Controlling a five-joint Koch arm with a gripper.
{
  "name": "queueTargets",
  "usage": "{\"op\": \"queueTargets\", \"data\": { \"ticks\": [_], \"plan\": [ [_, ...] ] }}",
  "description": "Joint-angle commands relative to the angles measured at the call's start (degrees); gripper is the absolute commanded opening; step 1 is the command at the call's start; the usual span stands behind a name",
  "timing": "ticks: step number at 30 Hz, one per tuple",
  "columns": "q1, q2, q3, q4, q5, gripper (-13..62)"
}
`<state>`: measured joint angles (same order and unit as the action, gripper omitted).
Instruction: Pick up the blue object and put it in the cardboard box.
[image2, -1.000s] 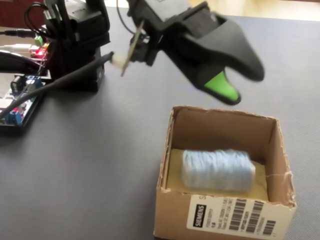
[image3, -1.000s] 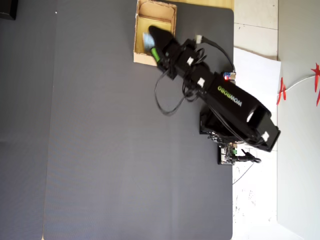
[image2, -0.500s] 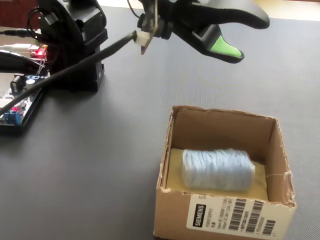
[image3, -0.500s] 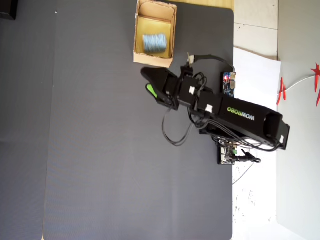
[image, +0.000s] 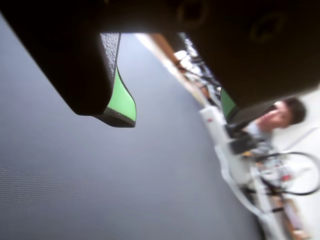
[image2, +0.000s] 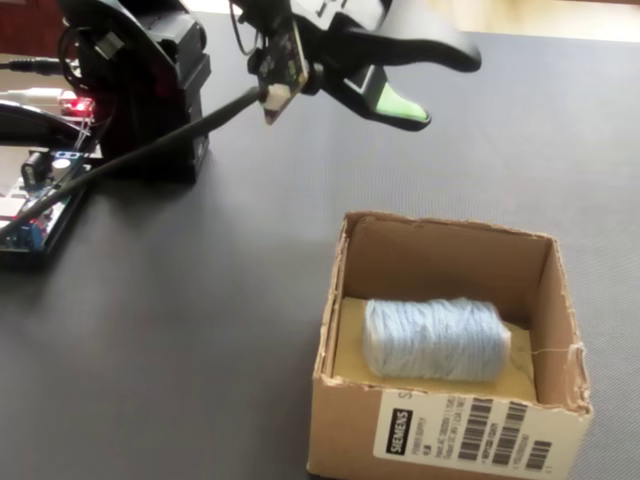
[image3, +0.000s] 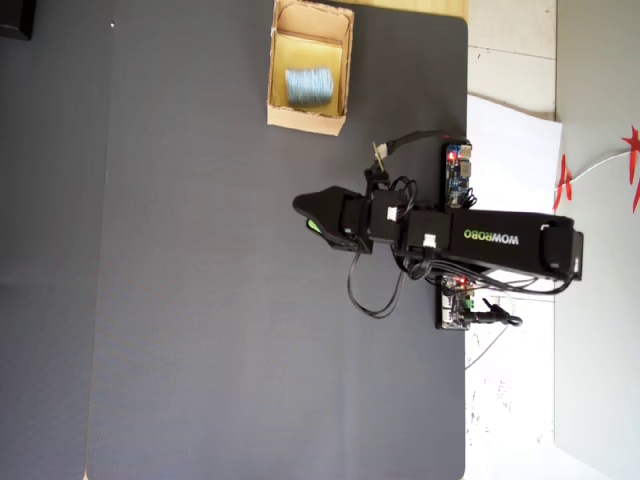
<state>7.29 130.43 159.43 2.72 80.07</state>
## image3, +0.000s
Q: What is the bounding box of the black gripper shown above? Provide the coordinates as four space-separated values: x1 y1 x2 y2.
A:
291 185 375 255

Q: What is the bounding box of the light blue block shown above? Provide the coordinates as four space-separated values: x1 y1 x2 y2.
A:
283 67 336 108

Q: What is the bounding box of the open cardboard box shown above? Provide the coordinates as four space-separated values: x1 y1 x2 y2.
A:
266 0 357 138

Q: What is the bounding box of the black box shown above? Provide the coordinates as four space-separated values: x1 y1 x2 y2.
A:
0 0 39 43

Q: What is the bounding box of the dark grey textured mat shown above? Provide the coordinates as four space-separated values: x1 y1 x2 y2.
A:
84 0 470 480

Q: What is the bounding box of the blue board in black case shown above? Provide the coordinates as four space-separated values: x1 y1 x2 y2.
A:
443 142 475 211

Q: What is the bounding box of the motor controller board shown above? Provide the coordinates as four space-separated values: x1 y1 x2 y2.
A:
433 273 474 332

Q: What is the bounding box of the yellow foam pad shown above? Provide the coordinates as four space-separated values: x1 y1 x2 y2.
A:
272 31 347 115

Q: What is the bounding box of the black barrel power plug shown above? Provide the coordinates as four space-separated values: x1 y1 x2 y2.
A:
469 308 525 329

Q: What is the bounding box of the white paper sheet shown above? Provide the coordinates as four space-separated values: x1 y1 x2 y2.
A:
466 93 565 221

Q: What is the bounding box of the red paper decoration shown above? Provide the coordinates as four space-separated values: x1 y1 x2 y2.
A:
619 125 640 216
551 153 575 213

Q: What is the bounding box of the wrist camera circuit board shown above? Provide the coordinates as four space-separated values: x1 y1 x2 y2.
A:
370 141 391 174

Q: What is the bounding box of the black servo cable loop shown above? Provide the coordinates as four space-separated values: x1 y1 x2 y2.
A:
346 244 419 320

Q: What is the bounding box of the thick black camera cable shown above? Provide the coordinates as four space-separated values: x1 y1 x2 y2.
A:
383 128 470 157

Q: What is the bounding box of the black servo cable bundle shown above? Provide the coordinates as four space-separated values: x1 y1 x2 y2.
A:
423 257 570 298

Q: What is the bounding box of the thin white wire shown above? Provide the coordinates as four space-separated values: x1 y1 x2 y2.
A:
568 151 632 185

